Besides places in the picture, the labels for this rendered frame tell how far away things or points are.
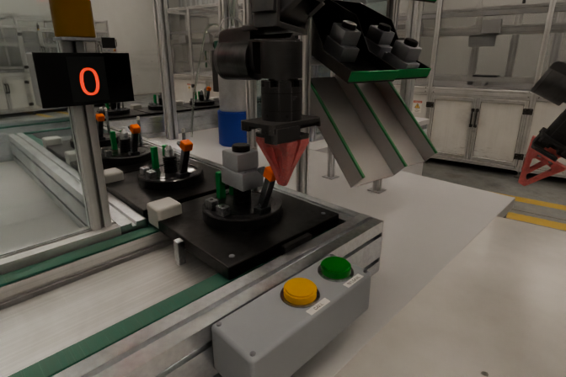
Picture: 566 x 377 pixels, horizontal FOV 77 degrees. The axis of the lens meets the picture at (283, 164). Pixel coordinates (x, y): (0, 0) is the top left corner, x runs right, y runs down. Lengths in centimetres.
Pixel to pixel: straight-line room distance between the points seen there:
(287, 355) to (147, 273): 28
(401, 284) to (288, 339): 31
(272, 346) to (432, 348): 25
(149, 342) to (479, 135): 425
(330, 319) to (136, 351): 21
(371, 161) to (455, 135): 375
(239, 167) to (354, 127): 33
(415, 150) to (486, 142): 356
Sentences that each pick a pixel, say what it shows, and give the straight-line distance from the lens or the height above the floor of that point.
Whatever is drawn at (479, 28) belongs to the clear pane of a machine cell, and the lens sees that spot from 443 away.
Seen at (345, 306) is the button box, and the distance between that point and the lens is 48.
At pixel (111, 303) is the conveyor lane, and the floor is 92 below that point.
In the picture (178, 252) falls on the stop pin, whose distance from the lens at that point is 58.
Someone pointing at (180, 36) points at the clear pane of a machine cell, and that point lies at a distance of 726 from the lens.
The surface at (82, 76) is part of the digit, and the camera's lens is 58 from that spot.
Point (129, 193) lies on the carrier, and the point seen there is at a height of 97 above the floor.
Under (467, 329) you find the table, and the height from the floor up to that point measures 86.
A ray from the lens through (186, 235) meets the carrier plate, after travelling 58.
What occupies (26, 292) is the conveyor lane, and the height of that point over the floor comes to 92.
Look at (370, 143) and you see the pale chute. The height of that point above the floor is 105.
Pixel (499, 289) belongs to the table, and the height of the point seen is 86.
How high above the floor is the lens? 124
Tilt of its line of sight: 17 degrees down
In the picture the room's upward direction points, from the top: straight up
